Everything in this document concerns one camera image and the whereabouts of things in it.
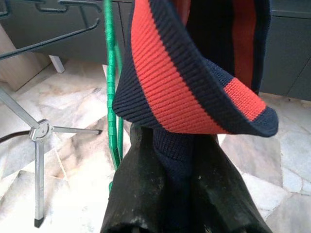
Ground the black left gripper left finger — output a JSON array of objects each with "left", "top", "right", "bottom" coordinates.
[{"left": 101, "top": 123, "right": 171, "bottom": 233}]

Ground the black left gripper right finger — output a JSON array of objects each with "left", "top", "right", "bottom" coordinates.
[{"left": 191, "top": 133, "right": 271, "bottom": 233}]

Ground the dark shirt red striped collar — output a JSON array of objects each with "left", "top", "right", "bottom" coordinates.
[{"left": 113, "top": 0, "right": 279, "bottom": 233}]

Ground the green plastic hanger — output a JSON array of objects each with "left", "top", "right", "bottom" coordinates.
[{"left": 103, "top": 0, "right": 125, "bottom": 195}]

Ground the silver metal clothes rack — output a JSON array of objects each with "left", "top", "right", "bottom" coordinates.
[{"left": 0, "top": 86, "right": 103, "bottom": 228}]

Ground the black TV cabinet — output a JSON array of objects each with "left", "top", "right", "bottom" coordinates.
[{"left": 0, "top": 0, "right": 311, "bottom": 100}]

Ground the light wooden sideboard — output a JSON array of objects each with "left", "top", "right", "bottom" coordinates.
[{"left": 0, "top": 23, "right": 53, "bottom": 92}]

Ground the black wire hanger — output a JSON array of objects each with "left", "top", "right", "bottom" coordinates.
[{"left": 0, "top": 0, "right": 103, "bottom": 61}]

